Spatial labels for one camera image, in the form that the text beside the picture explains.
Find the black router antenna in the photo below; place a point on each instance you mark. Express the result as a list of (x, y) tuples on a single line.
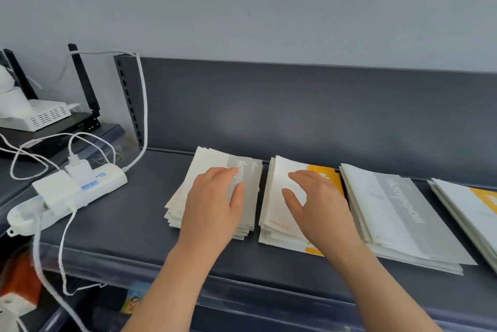
[(85, 83)]

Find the white power strip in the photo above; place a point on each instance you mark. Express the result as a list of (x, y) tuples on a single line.
[(108, 182)]

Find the clear plastic price rail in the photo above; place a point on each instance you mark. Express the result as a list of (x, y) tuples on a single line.
[(252, 300)]

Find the dark grey back panel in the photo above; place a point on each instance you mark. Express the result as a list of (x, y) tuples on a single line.
[(310, 110)]

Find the person's left hand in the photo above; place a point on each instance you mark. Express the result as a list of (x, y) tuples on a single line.
[(209, 219)]

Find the person's right forearm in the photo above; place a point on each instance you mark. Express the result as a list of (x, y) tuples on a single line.
[(388, 297)]

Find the white charger plug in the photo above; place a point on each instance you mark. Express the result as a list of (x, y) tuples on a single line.
[(79, 170)]

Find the white vented device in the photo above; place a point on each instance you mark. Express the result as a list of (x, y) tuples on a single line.
[(50, 114)]

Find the small grey notebook stack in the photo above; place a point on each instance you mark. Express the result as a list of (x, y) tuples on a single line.
[(252, 196), (400, 219)]

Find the person's left forearm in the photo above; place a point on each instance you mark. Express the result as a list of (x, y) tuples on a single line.
[(171, 297)]

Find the black router body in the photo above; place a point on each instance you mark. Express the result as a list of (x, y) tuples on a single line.
[(77, 124)]

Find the person's right hand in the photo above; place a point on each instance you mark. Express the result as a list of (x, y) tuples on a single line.
[(330, 223)]

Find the orange white packet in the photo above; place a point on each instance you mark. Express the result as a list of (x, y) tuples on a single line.
[(23, 281)]

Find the yellow blue snack packet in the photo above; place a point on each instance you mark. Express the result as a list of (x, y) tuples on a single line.
[(134, 298)]

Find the slotted dark metal upright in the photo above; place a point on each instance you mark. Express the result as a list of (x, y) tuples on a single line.
[(128, 99)]

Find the white power adapter block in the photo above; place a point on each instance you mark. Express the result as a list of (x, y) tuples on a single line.
[(56, 188)]

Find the white router device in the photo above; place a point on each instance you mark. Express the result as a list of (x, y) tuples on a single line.
[(11, 102)]

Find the small orange notebook stack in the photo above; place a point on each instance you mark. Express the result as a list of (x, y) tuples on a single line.
[(466, 211), (275, 203)]

